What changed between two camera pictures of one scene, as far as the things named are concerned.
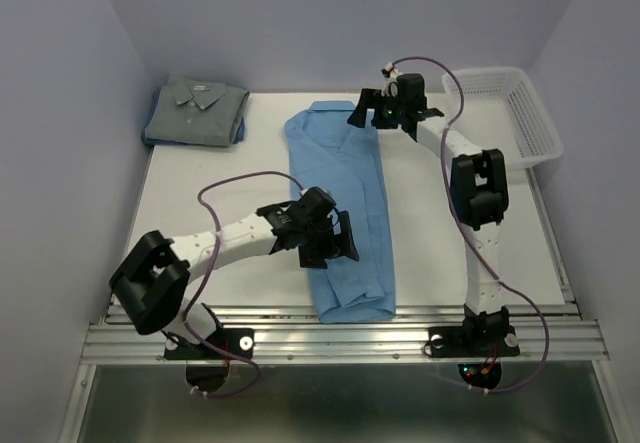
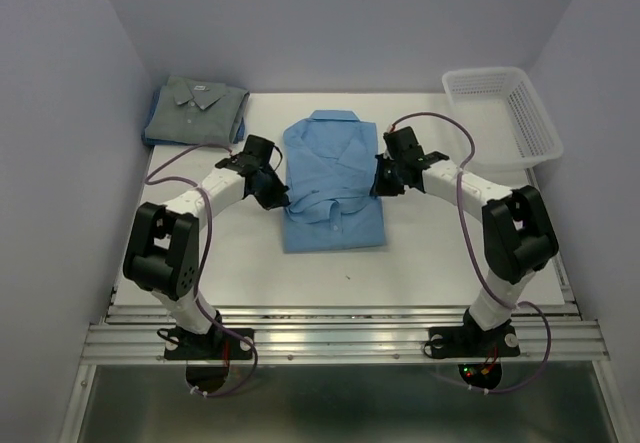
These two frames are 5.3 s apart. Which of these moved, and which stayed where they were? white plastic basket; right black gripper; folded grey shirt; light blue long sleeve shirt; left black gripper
Moved: left black gripper; light blue long sleeve shirt; right black gripper
Stayed: folded grey shirt; white plastic basket
